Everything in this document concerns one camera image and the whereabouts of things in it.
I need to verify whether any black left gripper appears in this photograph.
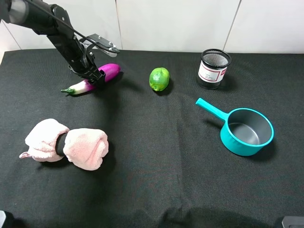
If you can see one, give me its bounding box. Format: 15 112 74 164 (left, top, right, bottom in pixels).
47 35 106 88

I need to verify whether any purple toy eggplant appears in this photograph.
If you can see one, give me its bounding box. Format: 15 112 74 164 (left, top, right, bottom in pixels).
61 63 121 96

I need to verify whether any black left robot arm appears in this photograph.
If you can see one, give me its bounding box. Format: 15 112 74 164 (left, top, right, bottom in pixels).
0 0 108 87

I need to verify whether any green lime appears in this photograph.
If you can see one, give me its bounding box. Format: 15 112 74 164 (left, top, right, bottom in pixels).
149 67 170 92

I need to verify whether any pink rolled towel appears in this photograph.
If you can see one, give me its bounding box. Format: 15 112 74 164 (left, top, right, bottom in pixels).
19 119 109 171

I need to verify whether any black band on towel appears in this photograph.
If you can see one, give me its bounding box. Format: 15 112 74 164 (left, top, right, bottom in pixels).
55 133 67 157

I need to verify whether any black tablecloth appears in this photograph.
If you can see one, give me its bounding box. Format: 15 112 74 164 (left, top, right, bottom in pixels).
0 49 304 228

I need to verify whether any black mesh pen holder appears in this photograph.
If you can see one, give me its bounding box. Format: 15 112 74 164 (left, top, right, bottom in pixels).
197 48 232 90

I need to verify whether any teal saucepan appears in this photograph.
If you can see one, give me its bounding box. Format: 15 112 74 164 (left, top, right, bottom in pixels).
196 98 274 156

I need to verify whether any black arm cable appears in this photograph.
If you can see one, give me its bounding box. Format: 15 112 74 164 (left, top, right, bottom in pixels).
23 0 119 52

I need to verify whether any wrist camera mount plate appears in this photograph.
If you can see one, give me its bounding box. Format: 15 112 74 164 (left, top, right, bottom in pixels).
80 34 120 57

